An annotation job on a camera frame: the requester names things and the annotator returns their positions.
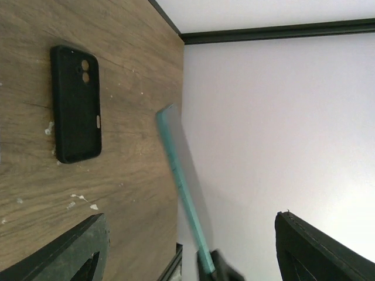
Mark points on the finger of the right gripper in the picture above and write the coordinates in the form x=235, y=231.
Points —
x=223, y=272

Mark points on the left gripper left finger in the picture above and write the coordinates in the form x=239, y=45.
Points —
x=78, y=254

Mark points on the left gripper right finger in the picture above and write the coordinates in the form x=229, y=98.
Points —
x=306, y=253

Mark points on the black screen teal phone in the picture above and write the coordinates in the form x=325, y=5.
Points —
x=174, y=141

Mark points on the black phone case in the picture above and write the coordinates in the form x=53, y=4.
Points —
x=76, y=104

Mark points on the black enclosure frame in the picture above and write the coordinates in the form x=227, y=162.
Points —
x=278, y=110

